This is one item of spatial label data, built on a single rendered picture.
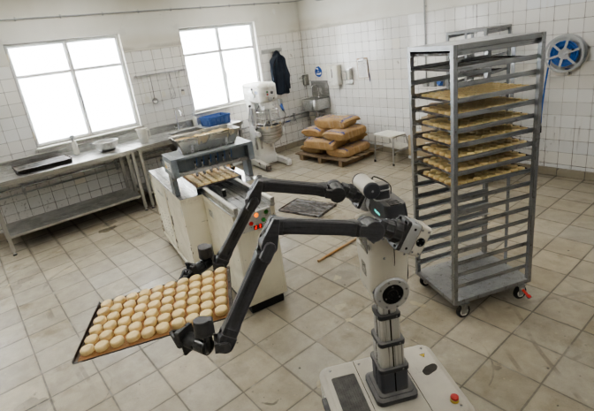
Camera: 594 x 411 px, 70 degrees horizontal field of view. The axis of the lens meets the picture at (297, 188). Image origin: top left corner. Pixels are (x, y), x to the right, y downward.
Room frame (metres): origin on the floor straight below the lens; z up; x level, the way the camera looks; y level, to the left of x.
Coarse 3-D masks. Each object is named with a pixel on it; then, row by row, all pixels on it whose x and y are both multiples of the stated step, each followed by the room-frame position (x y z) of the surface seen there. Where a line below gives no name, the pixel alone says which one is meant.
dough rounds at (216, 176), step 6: (216, 168) 3.86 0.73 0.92; (222, 168) 3.83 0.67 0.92; (192, 174) 3.79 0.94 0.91; (210, 174) 3.69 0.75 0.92; (216, 174) 3.65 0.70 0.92; (222, 174) 3.62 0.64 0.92; (228, 174) 3.65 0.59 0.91; (234, 174) 3.57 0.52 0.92; (192, 180) 3.56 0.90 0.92; (198, 180) 3.53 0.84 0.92; (204, 180) 3.50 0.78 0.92; (210, 180) 3.51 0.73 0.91; (216, 180) 3.46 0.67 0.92
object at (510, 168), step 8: (496, 168) 2.70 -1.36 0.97; (504, 168) 2.69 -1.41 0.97; (512, 168) 2.66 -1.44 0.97; (520, 168) 2.64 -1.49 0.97; (432, 176) 2.74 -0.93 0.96; (440, 176) 2.69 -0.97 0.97; (448, 176) 2.67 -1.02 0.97; (464, 176) 2.63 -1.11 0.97; (472, 176) 2.61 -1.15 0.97; (480, 176) 2.62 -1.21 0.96; (488, 176) 2.57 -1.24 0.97; (448, 184) 2.57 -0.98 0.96
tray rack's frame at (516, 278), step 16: (544, 32) 2.59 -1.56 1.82; (416, 48) 2.78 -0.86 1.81; (432, 48) 2.61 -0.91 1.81; (448, 48) 2.47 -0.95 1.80; (464, 48) 2.45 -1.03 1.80; (512, 48) 2.83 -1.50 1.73; (544, 48) 2.59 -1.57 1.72; (512, 64) 2.83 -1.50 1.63; (512, 80) 2.82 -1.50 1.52; (512, 96) 2.82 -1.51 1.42; (528, 224) 2.61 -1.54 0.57; (528, 240) 2.60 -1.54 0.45; (464, 256) 3.00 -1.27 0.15; (528, 256) 2.59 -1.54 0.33; (432, 272) 2.83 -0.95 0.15; (448, 272) 2.80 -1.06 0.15; (480, 272) 2.74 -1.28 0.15; (496, 272) 2.72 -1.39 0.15; (512, 272) 2.69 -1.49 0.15; (528, 272) 2.58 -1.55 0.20; (448, 288) 2.60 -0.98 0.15; (464, 288) 2.57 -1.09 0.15; (480, 288) 2.55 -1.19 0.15; (496, 288) 2.52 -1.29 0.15; (464, 304) 2.43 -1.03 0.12
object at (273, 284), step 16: (224, 192) 3.24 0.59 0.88; (240, 192) 3.31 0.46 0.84; (208, 208) 3.30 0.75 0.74; (240, 208) 2.94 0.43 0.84; (256, 208) 2.90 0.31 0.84; (272, 208) 2.94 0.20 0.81; (224, 224) 2.98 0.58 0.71; (224, 240) 3.06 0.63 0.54; (240, 240) 2.80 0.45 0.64; (256, 240) 2.86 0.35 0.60; (240, 256) 2.79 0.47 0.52; (240, 272) 2.82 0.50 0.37; (272, 272) 2.89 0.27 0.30; (272, 288) 2.88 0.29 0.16; (256, 304) 2.85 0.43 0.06; (272, 304) 2.91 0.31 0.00
